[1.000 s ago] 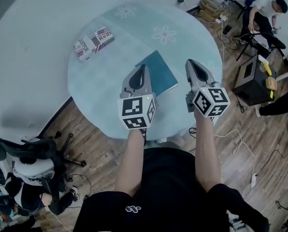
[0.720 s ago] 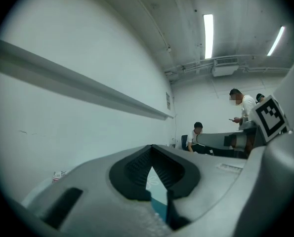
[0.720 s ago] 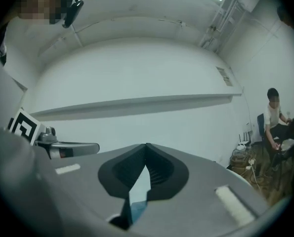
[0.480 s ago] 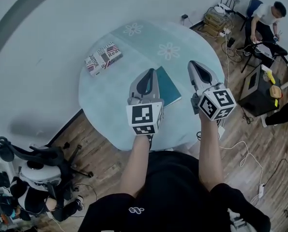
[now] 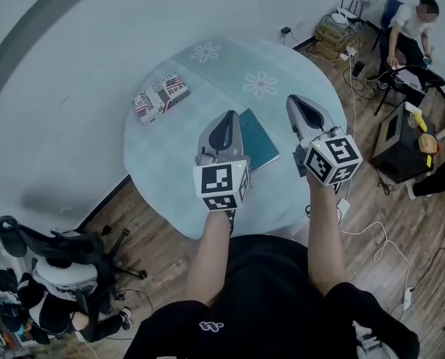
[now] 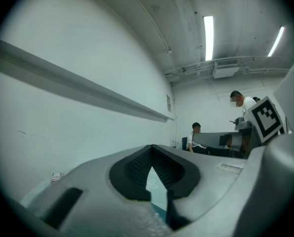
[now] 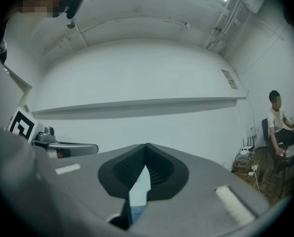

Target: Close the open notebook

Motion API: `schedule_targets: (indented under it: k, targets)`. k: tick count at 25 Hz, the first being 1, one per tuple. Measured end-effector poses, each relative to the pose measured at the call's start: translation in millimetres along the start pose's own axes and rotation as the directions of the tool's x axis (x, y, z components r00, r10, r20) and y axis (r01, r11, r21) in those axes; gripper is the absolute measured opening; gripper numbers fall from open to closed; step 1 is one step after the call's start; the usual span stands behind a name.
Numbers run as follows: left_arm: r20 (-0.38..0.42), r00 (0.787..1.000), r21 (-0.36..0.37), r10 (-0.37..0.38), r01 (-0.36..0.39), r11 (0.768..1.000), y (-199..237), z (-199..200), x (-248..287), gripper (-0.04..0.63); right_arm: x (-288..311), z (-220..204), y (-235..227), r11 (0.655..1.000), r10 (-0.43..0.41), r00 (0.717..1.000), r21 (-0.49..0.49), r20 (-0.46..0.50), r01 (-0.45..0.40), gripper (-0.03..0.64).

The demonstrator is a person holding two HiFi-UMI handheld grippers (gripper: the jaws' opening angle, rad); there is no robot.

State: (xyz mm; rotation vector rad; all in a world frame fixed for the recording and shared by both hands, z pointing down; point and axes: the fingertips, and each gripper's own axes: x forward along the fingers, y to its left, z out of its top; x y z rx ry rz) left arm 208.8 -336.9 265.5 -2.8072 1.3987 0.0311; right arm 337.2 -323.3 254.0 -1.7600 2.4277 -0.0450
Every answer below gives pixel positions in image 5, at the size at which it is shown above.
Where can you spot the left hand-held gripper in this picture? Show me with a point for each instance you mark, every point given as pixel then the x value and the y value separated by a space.
pixel 218 180

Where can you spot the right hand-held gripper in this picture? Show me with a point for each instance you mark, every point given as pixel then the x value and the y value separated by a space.
pixel 332 159

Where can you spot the teal notebook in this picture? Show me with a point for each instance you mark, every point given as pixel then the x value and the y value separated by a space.
pixel 259 140

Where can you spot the person's left forearm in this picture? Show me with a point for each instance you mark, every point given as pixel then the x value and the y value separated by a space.
pixel 211 253

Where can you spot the person's right forearm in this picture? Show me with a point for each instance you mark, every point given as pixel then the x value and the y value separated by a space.
pixel 325 234

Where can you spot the light teal flowered tablecloth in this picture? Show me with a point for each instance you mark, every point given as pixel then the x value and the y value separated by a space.
pixel 214 88

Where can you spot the cardboard boxes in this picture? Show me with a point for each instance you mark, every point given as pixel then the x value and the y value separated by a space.
pixel 330 39

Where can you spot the black cabinet box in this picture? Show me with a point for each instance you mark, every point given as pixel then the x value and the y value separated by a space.
pixel 401 152

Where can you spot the white router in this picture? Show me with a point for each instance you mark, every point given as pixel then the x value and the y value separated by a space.
pixel 343 17

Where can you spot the white power adapter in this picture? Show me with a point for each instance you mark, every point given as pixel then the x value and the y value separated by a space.
pixel 343 209

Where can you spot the yellow object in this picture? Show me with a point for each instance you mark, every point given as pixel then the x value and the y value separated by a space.
pixel 420 121

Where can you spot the blue chair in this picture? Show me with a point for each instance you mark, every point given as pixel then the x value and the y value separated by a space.
pixel 388 11

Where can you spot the person's black clothing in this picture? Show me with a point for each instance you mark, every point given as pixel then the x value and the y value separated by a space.
pixel 267 297

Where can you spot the black office chair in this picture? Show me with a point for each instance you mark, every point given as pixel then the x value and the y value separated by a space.
pixel 69 243

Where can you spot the long white power strip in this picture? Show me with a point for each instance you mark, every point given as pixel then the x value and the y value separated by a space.
pixel 408 298

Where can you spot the black wall plug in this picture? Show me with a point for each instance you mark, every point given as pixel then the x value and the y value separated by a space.
pixel 285 31

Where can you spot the black frame chair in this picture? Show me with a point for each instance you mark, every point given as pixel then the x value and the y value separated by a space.
pixel 422 75

